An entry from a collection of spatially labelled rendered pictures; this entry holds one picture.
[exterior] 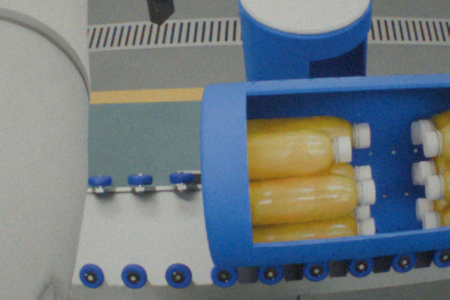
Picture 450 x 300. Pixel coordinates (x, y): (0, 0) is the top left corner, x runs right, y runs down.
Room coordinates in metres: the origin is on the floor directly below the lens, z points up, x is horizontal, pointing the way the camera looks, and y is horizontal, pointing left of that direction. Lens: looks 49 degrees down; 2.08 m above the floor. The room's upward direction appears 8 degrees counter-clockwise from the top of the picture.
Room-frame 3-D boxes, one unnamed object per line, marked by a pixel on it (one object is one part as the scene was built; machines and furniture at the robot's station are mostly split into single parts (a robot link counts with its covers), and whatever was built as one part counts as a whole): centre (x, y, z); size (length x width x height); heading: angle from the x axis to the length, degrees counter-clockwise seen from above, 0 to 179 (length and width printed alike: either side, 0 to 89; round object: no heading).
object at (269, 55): (1.26, -0.20, 0.59); 0.28 x 0.28 x 0.88
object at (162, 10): (0.72, 0.05, 1.50); 0.03 x 0.01 x 0.07; 142
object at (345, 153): (0.74, -0.17, 1.15); 0.04 x 0.02 x 0.04; 174
